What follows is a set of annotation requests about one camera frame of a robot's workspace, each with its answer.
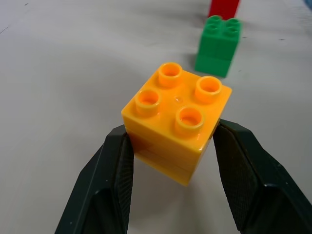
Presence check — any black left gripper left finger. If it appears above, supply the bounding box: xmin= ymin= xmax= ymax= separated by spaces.
xmin=54 ymin=124 xmax=135 ymax=234

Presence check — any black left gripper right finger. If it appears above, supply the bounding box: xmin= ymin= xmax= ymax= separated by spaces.
xmin=213 ymin=118 xmax=312 ymax=234

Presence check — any yellow studded building block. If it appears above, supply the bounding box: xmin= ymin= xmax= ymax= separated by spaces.
xmin=120 ymin=62 xmax=233 ymax=187

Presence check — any green studded building block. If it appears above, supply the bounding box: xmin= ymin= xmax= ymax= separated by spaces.
xmin=194 ymin=15 xmax=243 ymax=78

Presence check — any red building block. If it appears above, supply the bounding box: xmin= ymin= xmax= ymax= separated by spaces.
xmin=207 ymin=0 xmax=241 ymax=20

